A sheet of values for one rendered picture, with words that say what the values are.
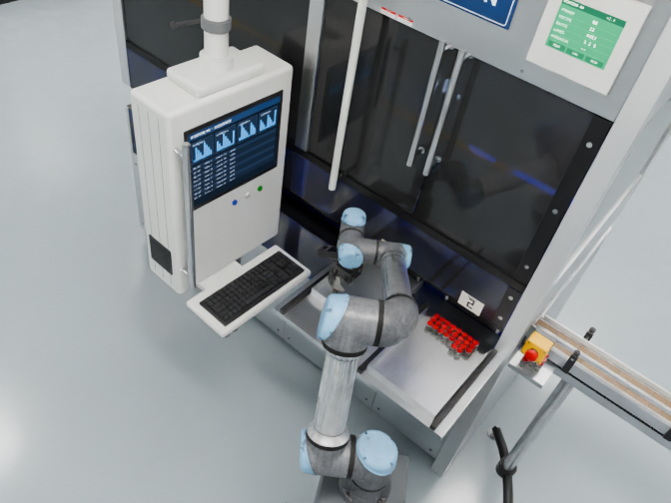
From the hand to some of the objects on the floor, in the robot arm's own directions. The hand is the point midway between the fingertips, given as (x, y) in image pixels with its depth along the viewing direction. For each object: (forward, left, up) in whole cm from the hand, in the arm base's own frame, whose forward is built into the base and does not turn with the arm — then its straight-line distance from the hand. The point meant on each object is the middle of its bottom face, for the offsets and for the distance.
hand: (335, 284), depth 213 cm
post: (-8, -62, -93) cm, 112 cm away
